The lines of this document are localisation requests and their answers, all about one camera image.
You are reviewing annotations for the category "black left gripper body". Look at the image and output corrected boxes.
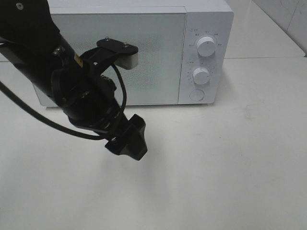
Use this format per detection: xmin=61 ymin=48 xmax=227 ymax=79
xmin=69 ymin=69 xmax=130 ymax=134

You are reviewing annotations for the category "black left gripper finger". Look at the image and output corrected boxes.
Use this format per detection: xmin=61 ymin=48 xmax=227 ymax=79
xmin=105 ymin=114 xmax=147 ymax=161

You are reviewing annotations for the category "round white door release button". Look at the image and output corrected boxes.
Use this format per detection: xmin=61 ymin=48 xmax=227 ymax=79
xmin=189 ymin=89 xmax=205 ymax=101

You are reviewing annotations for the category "white microwave knob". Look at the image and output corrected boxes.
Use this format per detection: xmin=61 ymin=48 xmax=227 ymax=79
xmin=192 ymin=68 xmax=211 ymax=85
xmin=196 ymin=35 xmax=216 ymax=57

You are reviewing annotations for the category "white microwave door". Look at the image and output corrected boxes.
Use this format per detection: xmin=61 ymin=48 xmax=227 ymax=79
xmin=53 ymin=13 xmax=185 ymax=105

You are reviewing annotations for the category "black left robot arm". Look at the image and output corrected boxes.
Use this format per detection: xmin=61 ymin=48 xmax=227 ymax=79
xmin=0 ymin=0 xmax=147 ymax=161

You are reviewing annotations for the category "white microwave oven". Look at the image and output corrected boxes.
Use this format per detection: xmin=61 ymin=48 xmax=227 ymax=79
xmin=49 ymin=0 xmax=234 ymax=105

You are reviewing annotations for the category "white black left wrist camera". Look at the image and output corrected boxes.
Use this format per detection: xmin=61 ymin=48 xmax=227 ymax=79
xmin=81 ymin=37 xmax=139 ymax=72

